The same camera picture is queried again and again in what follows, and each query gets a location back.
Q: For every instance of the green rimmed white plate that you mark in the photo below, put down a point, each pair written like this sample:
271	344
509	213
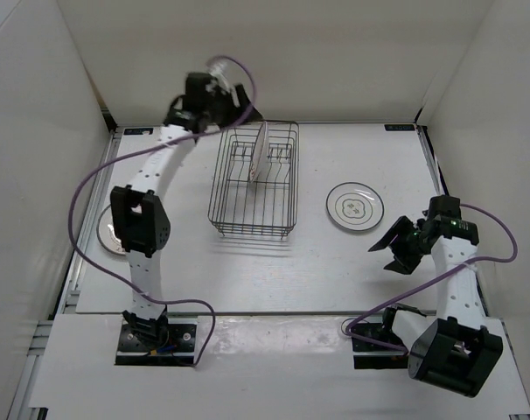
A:
354	207

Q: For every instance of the left blue table label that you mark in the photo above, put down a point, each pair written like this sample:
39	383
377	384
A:
138	131

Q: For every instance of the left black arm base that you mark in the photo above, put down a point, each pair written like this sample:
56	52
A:
174	346

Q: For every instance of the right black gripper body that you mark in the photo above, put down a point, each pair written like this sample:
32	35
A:
414	244

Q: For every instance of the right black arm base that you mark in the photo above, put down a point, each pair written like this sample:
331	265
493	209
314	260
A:
370	356

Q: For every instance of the red patterned plate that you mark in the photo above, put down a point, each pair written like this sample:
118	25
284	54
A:
106	233
259	153

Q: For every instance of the right blue table label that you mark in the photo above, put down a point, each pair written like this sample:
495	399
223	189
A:
399	127

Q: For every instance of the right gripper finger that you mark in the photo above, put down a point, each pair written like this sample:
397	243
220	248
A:
404	264
399	231

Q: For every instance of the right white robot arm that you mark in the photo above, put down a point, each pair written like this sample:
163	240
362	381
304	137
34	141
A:
455	350

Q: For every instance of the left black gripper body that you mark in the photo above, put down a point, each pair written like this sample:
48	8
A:
222	113

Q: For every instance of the wire dish rack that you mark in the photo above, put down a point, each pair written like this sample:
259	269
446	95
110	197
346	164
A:
268	206

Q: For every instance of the blue table label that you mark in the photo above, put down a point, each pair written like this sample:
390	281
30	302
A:
399	127
138	131

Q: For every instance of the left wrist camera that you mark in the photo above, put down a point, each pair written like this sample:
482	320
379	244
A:
199	91

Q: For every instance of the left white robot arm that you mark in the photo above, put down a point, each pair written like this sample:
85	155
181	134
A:
139	218

